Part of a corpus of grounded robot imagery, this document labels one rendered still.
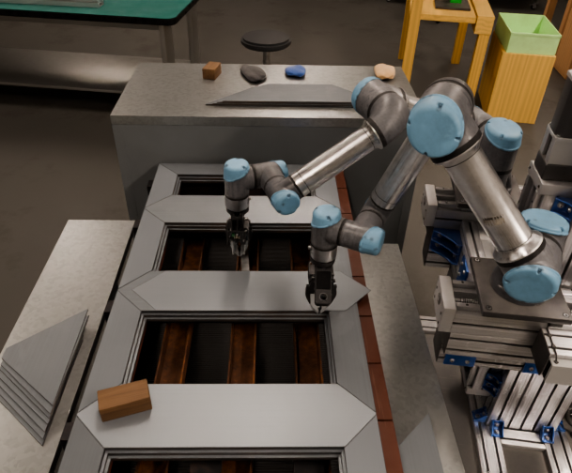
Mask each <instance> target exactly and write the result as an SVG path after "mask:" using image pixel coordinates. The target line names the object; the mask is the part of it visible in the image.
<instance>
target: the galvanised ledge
mask: <svg viewBox="0 0 572 473"><path fill-rule="evenodd" d="M360 256H361V261H362V266H363V275H364V279H365V284H366V287H367V288H368V289H370V290H371V291H370V292H369V293H368V298H369V303H370V308H371V313H372V317H373V322H374V327H375V332H376V336H377V341H378V346H379V354H380V359H381V364H382V369H383V373H384V378H385V383H386V388H387V392H388V397H389V402H390V407H391V411H392V416H393V422H394V429H395V434H396V439H397V444H398V446H399V445H400V444H401V443H402V442H403V441H404V440H405V438H406V437H407V436H408V435H409V434H410V433H411V432H412V431H413V429H414V428H415V427H416V426H417V425H418V424H419V423H420V422H421V421H422V419H423V418H424V417H425V416H426V415H427V414H428V413H429V417H430V420H431V424H432V428H433V432H434V436H435V438H436V442H437V446H438V450H439V454H440V458H441V464H442V468H443V472H444V473H465V469H464V466H463V464H462V460H461V457H460V453H459V450H458V447H457V443H456V438H455V435H454V432H453V428H452V425H451V421H450V419H449V416H448V412H447V409H446V405H445V402H444V400H443V396H442V393H441V387H440V384H439V380H438V378H437V374H436V371H435V368H434V364H433V361H432V358H431V355H430V352H429V348H428V345H427V341H426V338H425V333H424V330H423V326H422V323H421V320H420V316H419V314H418V310H417V307H416V304H415V300H414V297H413V294H412V291H411V288H410V282H409V278H408V275H407V271H406V269H405V266H404V262H403V259H402V255H401V252H400V250H399V246H398V244H383V245H382V248H381V251H380V252H379V254H378V255H370V254H366V253H360Z"/></svg>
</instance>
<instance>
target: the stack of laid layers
mask: <svg viewBox="0 0 572 473"><path fill-rule="evenodd" d="M181 183H224V175H178V177H177V181H176V184H175V187H174V191H173V194H172V195H178V194H179V190H180V186H181ZM226 225H227V223H218V222H165V223H164V227H163V230H162V236H161V240H160V244H159V248H158V250H157V254H156V258H155V262H154V265H153V269H152V270H151V271H149V272H148V273H146V274H145V275H143V276H141V277H139V278H137V279H136V280H134V281H132V282H129V283H128V284H126V285H124V286H122V287H120V288H119V289H117V291H118V292H120V293H121V294H122V295H123V296H124V297H125V298H127V299H128V300H129V301H130V302H131V303H132V304H133V305H134V306H136V307H137V308H138V309H139V310H140V311H141V314H140V317H139V321H138V325H137V329H136V331H135V335H134V339H133V343H132V346H131V352H130V356H129V359H128V363H127V367H126V371H125V373H124V377H123V381H122V384H127V383H131V381H132V377H133V373H134V369H135V365H136V361H137V358H138V354H139V350H140V346H141V342H142V339H143V335H144V331H145V327H146V323H147V322H324V329H325V339H326V348H327V357H328V366H329V376H330V384H337V381H336V372H335V365H334V356H333V348H332V332H331V323H330V316H329V311H324V312H322V313H316V312H315V311H156V310H154V309H153V308H152V307H151V306H150V305H149V304H147V303H146V302H145V301H144V300H143V299H142V298H140V297H139V296H138V295H137V294H136V293H135V292H133V291H132V289H133V288H135V287H137V286H138V285H140V284H142V283H144V282H146V281H148V280H150V279H152V278H153V277H155V276H157V275H159V274H161V273H162V272H163V271H160V267H161V263H162V257H163V253H164V249H165V245H166V241H167V238H168V235H169V232H225V226H226ZM250 225H253V233H311V227H312V226H311V223H250ZM236 460H338V468H339V473H347V465H346V456H345V447H280V448H104V452H103V455H102V458H101V462H100V468H99V472H98V473H109V470H110V466H111V463H112V461H236Z"/></svg>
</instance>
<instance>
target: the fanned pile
mask: <svg viewBox="0 0 572 473"><path fill-rule="evenodd" d="M398 448H399V453H400V458H401V463H402V467H403V472H404V473H444V472H443V468H442V464H441V458H440V454H439V450H438V446H437V442H436V438H435V436H434V432H433V428H432V424H431V420H430V417H429V413H428V414H427V415H426V416H425V417H424V418H423V419H422V421H421V422H420V423H419V424H418V425H417V426H416V427H415V428H414V429H413V431H412V432H411V433H410V434H409V435H408V436H407V437H406V438H405V440H404V441H403V442H402V443H401V444H400V445H399V446H398Z"/></svg>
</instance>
